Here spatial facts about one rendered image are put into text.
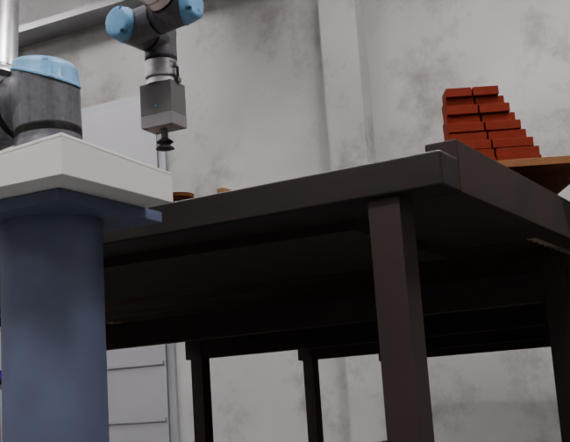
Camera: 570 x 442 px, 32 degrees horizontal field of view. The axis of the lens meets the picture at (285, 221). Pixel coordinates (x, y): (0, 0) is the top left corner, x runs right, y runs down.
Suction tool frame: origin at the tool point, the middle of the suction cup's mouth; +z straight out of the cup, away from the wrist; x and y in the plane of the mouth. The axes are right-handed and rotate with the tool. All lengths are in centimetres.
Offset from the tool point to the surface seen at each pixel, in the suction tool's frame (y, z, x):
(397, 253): -64, 36, 31
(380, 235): -61, 32, 31
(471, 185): -74, 24, 19
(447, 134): -48, -9, -64
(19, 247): -11, 31, 62
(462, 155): -74, 19, 22
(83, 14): 376, -284, -472
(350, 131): 139, -136, -475
